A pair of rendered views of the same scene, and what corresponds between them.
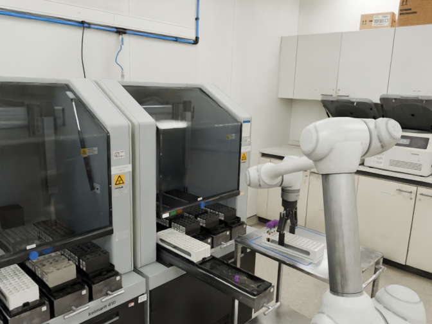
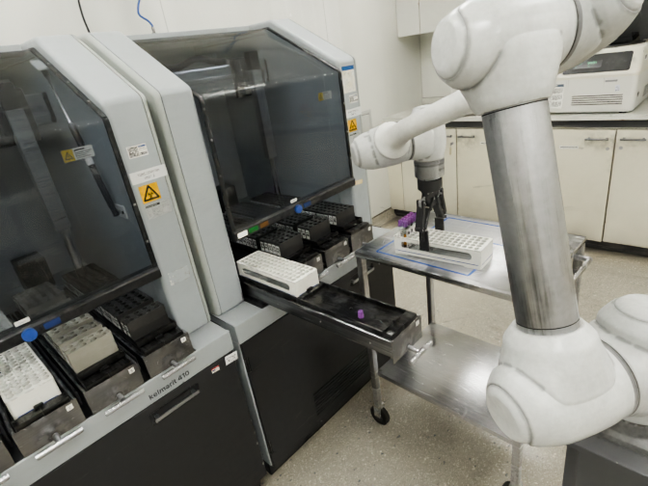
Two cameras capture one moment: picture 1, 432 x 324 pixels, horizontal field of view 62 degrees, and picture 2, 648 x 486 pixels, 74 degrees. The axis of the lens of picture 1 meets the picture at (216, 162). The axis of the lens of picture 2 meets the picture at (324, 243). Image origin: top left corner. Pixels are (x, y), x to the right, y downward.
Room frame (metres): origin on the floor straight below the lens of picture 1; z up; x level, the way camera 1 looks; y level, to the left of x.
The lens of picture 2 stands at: (0.39, -0.10, 1.47)
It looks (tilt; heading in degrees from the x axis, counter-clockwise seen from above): 24 degrees down; 4
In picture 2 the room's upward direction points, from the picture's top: 9 degrees counter-clockwise
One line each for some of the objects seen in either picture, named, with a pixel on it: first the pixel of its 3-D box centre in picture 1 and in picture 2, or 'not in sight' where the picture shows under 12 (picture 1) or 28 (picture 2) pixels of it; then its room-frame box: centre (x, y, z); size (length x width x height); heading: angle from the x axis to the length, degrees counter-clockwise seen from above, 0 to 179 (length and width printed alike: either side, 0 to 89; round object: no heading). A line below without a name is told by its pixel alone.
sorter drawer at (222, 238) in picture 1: (183, 221); (282, 236); (2.08, 0.19, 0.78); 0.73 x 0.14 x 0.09; 47
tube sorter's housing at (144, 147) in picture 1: (153, 211); (238, 229); (2.16, 0.38, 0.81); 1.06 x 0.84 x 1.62; 47
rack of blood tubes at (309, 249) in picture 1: (292, 244); (441, 246); (1.65, -0.39, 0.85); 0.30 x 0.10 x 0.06; 50
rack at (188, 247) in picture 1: (182, 245); (276, 273); (1.63, 0.15, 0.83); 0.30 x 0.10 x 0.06; 47
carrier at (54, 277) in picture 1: (61, 275); (92, 351); (1.29, 0.60, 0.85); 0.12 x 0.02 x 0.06; 138
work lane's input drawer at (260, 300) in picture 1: (207, 268); (317, 302); (1.51, 0.02, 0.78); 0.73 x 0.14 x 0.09; 47
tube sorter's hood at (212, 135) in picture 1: (174, 143); (242, 121); (2.02, 0.24, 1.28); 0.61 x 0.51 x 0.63; 137
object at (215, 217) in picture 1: (211, 221); (318, 229); (1.92, 0.02, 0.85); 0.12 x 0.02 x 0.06; 137
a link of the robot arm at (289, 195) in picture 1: (290, 193); (428, 168); (1.67, -0.37, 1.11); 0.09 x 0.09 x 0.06
